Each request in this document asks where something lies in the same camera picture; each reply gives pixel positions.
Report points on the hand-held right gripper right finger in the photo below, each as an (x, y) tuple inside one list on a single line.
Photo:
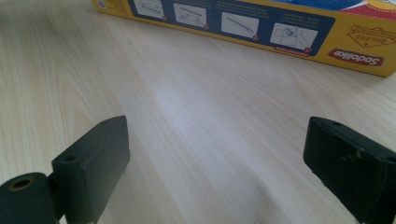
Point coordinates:
[(351, 165)]

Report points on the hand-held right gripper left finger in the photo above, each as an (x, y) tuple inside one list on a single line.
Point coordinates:
[(93, 168)]

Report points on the yellow and blue cardboard box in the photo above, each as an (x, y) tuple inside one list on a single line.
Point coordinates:
[(342, 31)]

